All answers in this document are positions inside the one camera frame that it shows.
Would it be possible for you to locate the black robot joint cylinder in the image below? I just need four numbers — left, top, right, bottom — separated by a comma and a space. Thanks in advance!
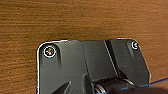
90, 79, 134, 94

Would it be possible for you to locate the blue cable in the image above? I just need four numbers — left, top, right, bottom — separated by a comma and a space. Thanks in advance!
118, 77, 168, 92

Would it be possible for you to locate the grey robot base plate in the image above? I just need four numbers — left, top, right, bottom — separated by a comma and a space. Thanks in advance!
35, 38, 152, 94

